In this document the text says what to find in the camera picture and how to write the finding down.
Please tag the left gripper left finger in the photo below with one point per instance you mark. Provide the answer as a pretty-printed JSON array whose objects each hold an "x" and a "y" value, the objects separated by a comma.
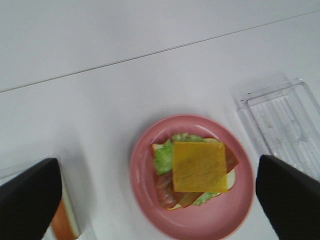
[{"x": 29, "y": 201}]

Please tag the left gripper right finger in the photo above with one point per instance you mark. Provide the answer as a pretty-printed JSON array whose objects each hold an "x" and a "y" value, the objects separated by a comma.
[{"x": 289, "y": 198}]

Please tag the yellow cheese slice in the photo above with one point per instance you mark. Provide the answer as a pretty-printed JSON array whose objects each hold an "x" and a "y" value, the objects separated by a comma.
[{"x": 199, "y": 167}]

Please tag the bacon strip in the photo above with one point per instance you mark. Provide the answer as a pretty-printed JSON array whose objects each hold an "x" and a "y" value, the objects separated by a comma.
[
  {"x": 168, "y": 198},
  {"x": 189, "y": 198}
]

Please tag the green lettuce leaf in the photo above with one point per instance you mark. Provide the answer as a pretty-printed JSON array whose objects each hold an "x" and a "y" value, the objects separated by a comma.
[{"x": 163, "y": 153}]

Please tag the left clear plastic tray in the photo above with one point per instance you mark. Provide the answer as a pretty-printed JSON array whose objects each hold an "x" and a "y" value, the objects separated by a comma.
[{"x": 36, "y": 200}]

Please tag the clear plastic tray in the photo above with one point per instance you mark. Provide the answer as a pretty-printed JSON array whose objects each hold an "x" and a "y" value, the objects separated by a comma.
[
  {"x": 36, "y": 200},
  {"x": 283, "y": 120}
]

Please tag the pink round plate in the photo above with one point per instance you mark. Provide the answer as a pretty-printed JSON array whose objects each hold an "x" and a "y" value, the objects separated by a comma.
[{"x": 217, "y": 219}]

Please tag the right clear plastic tray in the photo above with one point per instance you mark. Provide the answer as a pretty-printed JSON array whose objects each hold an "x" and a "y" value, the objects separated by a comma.
[{"x": 283, "y": 120}]

